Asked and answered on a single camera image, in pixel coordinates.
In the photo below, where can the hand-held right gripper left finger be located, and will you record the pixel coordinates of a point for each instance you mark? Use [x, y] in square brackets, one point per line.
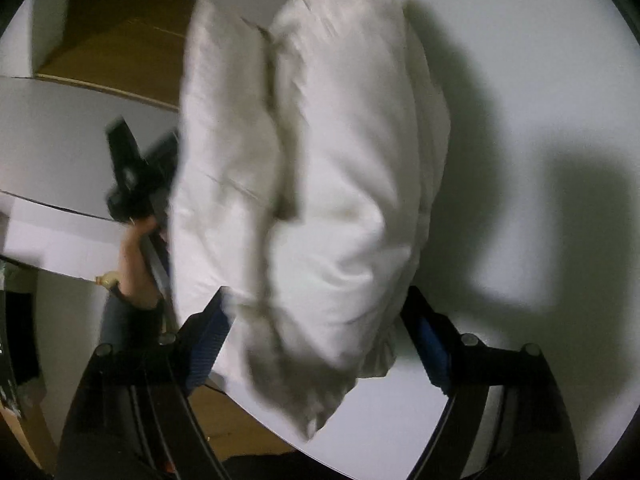
[210, 345]

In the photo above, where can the person's left forearm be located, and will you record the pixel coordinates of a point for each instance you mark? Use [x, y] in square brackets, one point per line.
[131, 322]

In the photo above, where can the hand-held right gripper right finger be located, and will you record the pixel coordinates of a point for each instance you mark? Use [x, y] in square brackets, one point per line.
[430, 342]

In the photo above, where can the person's left hand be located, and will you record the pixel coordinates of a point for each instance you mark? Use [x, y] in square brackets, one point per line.
[134, 265]

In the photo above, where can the large brown cardboard box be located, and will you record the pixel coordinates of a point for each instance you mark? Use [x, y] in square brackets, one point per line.
[120, 45]

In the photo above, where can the white large shirt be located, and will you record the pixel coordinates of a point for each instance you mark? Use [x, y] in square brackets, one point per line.
[340, 185]

